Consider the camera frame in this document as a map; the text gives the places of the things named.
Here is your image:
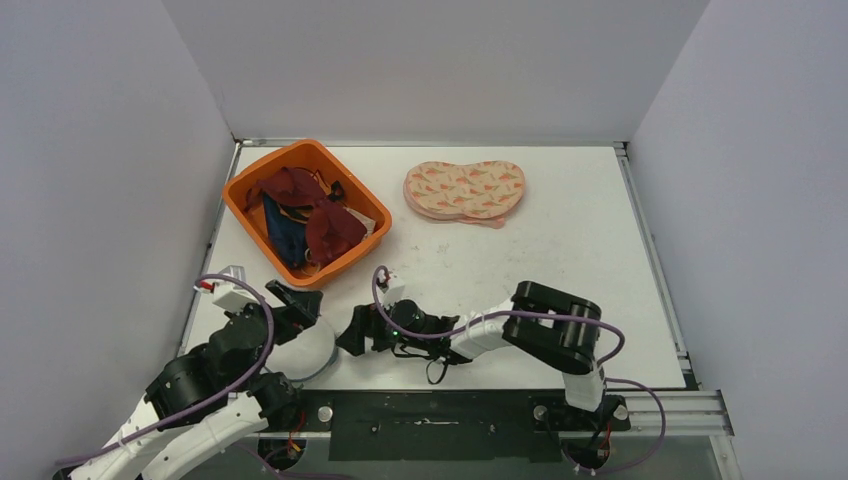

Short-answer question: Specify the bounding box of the white mesh laundry bag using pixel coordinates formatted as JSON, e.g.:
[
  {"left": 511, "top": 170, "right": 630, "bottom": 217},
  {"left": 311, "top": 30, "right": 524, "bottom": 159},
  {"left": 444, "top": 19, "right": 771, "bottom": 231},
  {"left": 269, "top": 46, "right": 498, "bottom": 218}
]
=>
[{"left": 263, "top": 320, "right": 339, "bottom": 384}]

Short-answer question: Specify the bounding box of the navy blue bra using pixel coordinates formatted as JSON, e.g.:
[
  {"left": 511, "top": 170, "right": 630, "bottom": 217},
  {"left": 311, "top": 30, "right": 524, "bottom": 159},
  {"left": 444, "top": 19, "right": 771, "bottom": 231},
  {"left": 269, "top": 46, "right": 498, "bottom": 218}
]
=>
[{"left": 262, "top": 194, "right": 307, "bottom": 269}]

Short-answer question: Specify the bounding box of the maroon bra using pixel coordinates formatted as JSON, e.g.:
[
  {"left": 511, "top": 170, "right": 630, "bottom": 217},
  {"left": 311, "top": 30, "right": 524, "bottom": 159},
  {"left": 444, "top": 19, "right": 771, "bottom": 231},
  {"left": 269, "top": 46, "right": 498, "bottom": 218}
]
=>
[{"left": 246, "top": 167, "right": 366, "bottom": 267}]

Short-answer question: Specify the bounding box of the orange plastic tub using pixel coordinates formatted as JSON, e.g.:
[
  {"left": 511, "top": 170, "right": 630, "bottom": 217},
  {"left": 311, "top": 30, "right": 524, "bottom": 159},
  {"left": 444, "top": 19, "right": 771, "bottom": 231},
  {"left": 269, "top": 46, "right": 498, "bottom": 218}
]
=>
[{"left": 222, "top": 139, "right": 392, "bottom": 289}]

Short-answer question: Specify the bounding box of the floral padded bra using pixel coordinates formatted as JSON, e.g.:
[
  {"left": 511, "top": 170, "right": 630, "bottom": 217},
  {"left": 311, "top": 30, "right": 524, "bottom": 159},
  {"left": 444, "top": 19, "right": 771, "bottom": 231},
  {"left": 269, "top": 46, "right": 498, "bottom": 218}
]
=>
[{"left": 403, "top": 161, "right": 527, "bottom": 229}]

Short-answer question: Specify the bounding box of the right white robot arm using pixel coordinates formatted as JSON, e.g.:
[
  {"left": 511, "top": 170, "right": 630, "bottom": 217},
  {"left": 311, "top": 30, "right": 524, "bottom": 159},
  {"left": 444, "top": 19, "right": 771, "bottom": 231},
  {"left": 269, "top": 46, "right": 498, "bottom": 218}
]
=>
[{"left": 335, "top": 280, "right": 622, "bottom": 431}]

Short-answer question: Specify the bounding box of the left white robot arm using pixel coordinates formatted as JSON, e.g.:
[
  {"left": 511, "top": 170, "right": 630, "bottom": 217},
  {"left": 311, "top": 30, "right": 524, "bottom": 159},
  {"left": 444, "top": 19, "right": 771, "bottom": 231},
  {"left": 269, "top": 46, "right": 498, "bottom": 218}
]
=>
[{"left": 54, "top": 274, "right": 323, "bottom": 479}]

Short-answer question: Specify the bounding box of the beige bra in tub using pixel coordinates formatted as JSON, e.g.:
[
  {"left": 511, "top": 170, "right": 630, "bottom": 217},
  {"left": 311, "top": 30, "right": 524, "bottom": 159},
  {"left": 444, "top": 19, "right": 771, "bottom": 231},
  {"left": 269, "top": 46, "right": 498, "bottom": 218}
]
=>
[{"left": 346, "top": 207, "right": 376, "bottom": 238}]

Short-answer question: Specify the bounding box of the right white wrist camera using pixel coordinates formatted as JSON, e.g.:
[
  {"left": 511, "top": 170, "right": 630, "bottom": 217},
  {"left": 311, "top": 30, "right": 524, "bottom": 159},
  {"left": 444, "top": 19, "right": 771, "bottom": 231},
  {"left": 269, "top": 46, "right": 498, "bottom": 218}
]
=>
[{"left": 376, "top": 268, "right": 405, "bottom": 309}]

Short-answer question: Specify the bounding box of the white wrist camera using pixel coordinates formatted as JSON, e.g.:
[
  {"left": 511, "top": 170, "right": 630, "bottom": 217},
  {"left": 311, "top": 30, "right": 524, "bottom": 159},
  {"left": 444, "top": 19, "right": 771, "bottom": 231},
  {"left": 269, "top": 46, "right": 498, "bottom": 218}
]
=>
[
  {"left": 194, "top": 265, "right": 257, "bottom": 313},
  {"left": 376, "top": 268, "right": 405, "bottom": 309}
]

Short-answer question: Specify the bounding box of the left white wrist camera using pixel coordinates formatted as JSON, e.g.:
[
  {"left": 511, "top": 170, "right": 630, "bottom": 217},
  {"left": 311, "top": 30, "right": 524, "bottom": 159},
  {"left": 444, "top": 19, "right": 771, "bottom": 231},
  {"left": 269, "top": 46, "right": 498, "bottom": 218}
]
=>
[{"left": 194, "top": 265, "right": 257, "bottom": 313}]

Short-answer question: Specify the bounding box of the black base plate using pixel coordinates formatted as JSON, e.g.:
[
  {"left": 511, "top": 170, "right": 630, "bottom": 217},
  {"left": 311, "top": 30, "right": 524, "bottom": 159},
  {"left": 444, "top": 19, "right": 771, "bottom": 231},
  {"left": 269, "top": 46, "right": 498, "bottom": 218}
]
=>
[{"left": 253, "top": 389, "right": 631, "bottom": 468}]

